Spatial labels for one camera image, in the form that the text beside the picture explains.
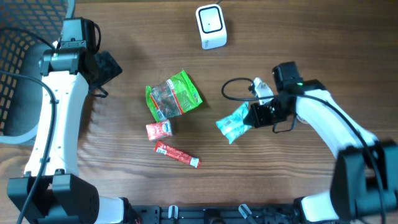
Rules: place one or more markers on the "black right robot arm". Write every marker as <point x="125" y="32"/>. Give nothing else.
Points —
<point x="364" y="182"/>

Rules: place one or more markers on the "white barcode scanner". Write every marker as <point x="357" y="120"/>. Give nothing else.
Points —
<point x="211" y="26"/>

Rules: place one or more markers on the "green candy bag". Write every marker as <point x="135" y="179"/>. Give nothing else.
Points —
<point x="173" y="97"/>

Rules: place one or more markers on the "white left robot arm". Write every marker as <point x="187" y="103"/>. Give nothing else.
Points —
<point x="51" y="190"/>

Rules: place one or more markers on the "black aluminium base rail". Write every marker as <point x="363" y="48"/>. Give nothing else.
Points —
<point x="243" y="214"/>

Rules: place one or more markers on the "teal packet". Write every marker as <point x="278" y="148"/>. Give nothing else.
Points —
<point x="232" y="126"/>

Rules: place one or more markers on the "red small snack pack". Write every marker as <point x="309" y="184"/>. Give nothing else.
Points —
<point x="159" y="130"/>

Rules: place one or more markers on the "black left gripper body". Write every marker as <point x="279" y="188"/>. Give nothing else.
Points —
<point x="108" y="69"/>

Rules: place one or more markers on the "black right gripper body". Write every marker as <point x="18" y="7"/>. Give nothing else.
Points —
<point x="270" y="114"/>

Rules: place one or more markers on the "red long snack stick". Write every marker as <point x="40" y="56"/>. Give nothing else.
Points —
<point x="176" y="154"/>

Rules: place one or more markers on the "black mesh basket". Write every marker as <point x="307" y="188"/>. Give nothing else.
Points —
<point x="28" y="28"/>

